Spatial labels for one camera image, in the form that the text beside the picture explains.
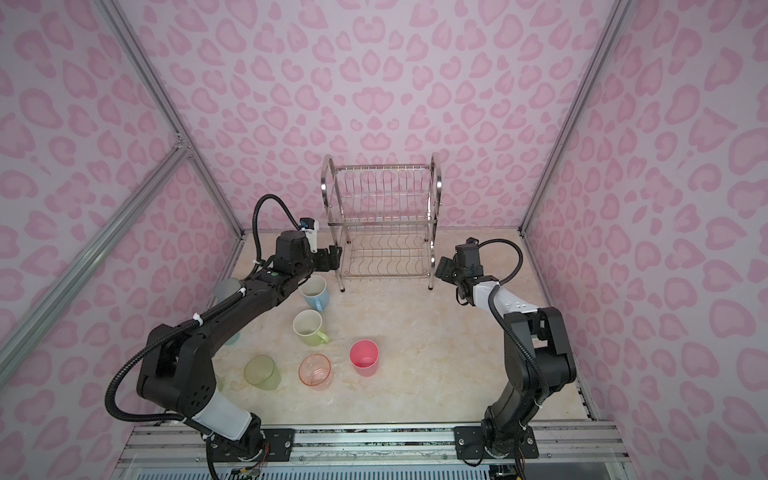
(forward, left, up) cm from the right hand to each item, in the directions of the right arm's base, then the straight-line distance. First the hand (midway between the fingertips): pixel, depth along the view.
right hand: (452, 264), depth 95 cm
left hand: (-1, +37, +11) cm, 38 cm away
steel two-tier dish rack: (+19, +23, +2) cm, 30 cm away
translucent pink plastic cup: (-31, +40, -9) cm, 52 cm away
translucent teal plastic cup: (-3, +78, -12) cm, 79 cm away
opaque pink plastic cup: (-28, +26, -8) cm, 39 cm away
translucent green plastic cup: (-32, +55, -9) cm, 64 cm away
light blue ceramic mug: (-9, +43, -2) cm, 44 cm away
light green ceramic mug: (-19, +44, -5) cm, 48 cm away
